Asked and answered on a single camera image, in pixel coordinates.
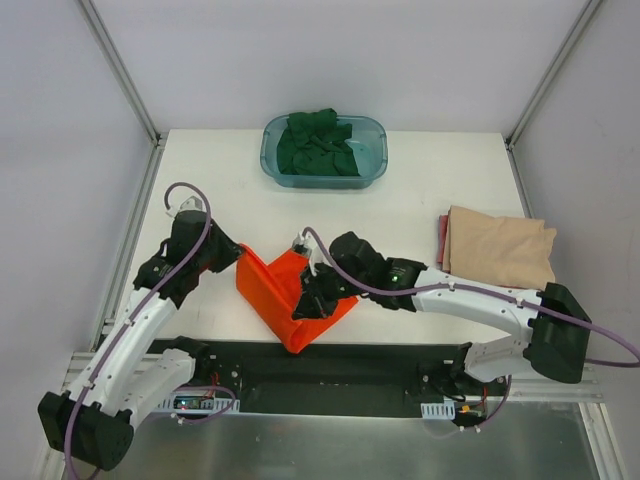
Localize orange t shirt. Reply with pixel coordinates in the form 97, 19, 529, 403
236, 244, 358, 354

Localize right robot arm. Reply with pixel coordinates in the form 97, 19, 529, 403
292, 229, 591, 395

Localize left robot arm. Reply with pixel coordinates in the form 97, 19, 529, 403
37, 210, 244, 471

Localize teal plastic bin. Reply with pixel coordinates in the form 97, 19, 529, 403
260, 113, 388, 190

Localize pink folded t shirt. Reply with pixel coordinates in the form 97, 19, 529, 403
437, 214, 450, 271

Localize dark green t shirt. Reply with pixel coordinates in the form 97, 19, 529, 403
276, 108, 359, 177

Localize beige folded t shirt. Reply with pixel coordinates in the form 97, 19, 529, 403
445, 206, 557, 290

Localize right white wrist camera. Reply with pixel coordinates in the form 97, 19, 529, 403
292, 232, 319, 275

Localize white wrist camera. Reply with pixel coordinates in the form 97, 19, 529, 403
292, 232, 319, 275
170, 196, 206, 217

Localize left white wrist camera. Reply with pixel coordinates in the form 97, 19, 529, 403
170, 196, 206, 217

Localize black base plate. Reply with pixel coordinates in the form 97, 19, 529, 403
145, 337, 507, 418

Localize left white cable duct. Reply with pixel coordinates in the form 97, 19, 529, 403
154, 394, 240, 416

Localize white cable duct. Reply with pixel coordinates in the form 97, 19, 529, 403
154, 394, 240, 416
420, 401, 456, 421

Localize right white cable duct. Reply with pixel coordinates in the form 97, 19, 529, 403
420, 401, 456, 421

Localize left aluminium frame post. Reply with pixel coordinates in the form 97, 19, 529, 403
77, 0, 169, 146

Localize aluminium frame post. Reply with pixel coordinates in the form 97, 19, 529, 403
505, 0, 605, 151
77, 0, 169, 146

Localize right aluminium frame post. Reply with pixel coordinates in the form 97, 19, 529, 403
505, 0, 605, 151

